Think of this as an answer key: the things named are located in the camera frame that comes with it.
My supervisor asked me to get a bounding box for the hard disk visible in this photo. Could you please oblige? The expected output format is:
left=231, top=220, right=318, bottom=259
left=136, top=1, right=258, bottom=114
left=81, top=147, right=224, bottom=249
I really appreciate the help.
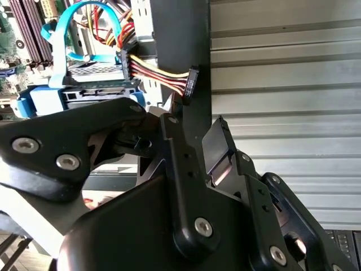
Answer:
left=16, top=78, right=146, bottom=119

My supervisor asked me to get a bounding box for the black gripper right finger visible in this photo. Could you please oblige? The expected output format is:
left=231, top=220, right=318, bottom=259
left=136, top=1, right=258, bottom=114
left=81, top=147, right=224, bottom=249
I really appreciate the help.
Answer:
left=201, top=115, right=358, bottom=271

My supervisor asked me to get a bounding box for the red yellow power wire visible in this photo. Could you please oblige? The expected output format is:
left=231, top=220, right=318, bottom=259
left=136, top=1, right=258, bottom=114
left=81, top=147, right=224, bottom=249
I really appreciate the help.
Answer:
left=114, top=21, right=201, bottom=107

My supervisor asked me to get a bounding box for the blue data wire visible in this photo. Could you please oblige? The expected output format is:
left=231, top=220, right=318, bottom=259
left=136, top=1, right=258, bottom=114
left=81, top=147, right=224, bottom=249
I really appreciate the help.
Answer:
left=40, top=0, right=121, bottom=89

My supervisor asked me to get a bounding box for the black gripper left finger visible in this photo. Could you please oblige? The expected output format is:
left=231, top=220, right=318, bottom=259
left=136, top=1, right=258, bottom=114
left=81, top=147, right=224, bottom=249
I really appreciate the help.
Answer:
left=0, top=94, right=223, bottom=259

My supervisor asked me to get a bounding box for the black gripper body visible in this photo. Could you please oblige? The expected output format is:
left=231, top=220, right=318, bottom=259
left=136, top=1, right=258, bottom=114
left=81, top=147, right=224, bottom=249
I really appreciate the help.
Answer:
left=49, top=123, right=256, bottom=271

